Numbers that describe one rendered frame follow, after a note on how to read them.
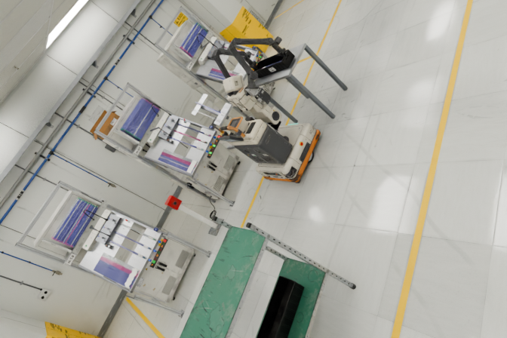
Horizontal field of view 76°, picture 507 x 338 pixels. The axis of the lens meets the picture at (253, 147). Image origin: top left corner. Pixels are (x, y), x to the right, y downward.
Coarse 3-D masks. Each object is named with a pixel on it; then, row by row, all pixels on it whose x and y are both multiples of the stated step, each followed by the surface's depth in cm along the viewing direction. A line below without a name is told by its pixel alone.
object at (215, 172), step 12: (204, 156) 456; (216, 156) 467; (228, 156) 478; (204, 168) 455; (216, 168) 465; (228, 168) 477; (192, 180) 443; (204, 180) 453; (216, 180) 464; (228, 180) 475; (192, 192) 504
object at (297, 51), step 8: (296, 48) 365; (304, 48) 355; (296, 56) 354; (312, 56) 364; (296, 64) 349; (320, 64) 371; (280, 72) 361; (288, 72) 345; (328, 72) 377; (256, 80) 403; (264, 80) 383; (272, 80) 366; (288, 80) 430; (296, 80) 348; (336, 80) 383; (296, 88) 439; (304, 88) 354; (344, 88) 390; (304, 96) 447; (312, 96) 361; (320, 104) 367; (288, 112) 427; (328, 112) 374; (296, 120) 433
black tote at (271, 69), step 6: (288, 54) 351; (264, 60) 391; (270, 60) 385; (276, 60) 379; (282, 60) 347; (288, 60) 351; (258, 66) 398; (264, 66) 402; (270, 66) 365; (276, 66) 360; (282, 66) 354; (288, 66) 351; (258, 72) 388; (264, 72) 382; (270, 72) 376
